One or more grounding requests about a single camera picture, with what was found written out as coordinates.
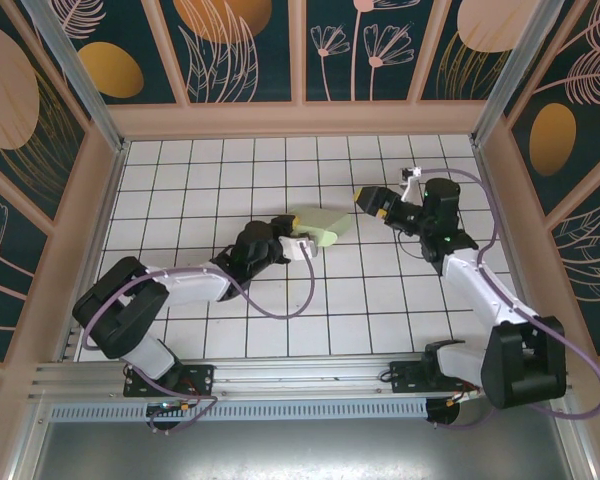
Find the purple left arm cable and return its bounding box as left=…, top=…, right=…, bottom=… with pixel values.
left=82, top=247, right=317, bottom=436

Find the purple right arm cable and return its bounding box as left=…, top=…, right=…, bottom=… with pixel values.
left=419, top=168, right=600, bottom=431

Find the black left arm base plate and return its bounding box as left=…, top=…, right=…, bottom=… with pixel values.
left=123, top=357, right=216, bottom=399

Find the grey slotted cable duct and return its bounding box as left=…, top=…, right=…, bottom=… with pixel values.
left=49, top=398, right=429, bottom=422

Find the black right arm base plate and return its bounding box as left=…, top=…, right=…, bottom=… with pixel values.
left=387, top=358, right=481, bottom=396

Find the aluminium side rail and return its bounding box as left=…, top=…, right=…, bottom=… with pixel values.
left=467, top=134, right=549, bottom=359
left=54, top=139, right=131, bottom=364

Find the grey metal sheet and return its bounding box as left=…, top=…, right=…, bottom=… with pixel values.
left=9, top=392, right=599, bottom=480

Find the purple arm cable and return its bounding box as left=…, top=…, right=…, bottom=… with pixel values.
left=82, top=247, right=317, bottom=436
left=419, top=168, right=600, bottom=431

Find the aluminium mounting rail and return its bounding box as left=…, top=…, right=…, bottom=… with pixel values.
left=27, top=353, right=574, bottom=401

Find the light green paper box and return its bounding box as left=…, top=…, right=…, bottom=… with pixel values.
left=287, top=203, right=353, bottom=249

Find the aluminium corner post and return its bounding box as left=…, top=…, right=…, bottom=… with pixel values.
left=469, top=0, right=566, bottom=147
left=21, top=0, right=131, bottom=154

